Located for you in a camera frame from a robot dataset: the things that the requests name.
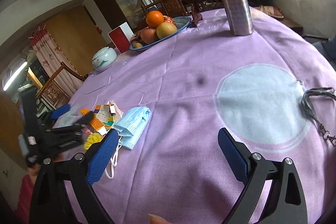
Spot blue face mask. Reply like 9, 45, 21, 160
105, 106, 151, 179

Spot wooden armchair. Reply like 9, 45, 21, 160
27, 62, 88, 109

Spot yellow scrubber ball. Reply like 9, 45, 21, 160
84, 133, 103, 151

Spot colourful paper wrappers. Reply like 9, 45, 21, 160
83, 101, 123, 136

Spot floral pink curtain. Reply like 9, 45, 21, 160
29, 25, 82, 97

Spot white ceramic jar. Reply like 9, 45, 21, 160
92, 47, 117, 72

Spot purple tablecloth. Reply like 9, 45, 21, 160
56, 9, 335, 223

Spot red white box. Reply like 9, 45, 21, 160
108, 22, 133, 53

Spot red apple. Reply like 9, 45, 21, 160
140, 28, 158, 44

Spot dark glass display cabinet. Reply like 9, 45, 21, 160
93, 0, 147, 31

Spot orange fruit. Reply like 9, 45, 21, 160
146, 11, 165, 28

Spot yellow apple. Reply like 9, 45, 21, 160
156, 22, 177, 39

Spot blue fruit plate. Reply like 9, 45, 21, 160
129, 16, 192, 52

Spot steel water bottle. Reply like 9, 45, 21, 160
222, 0, 253, 36

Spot grey tassel keychain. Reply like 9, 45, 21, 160
299, 87, 336, 147

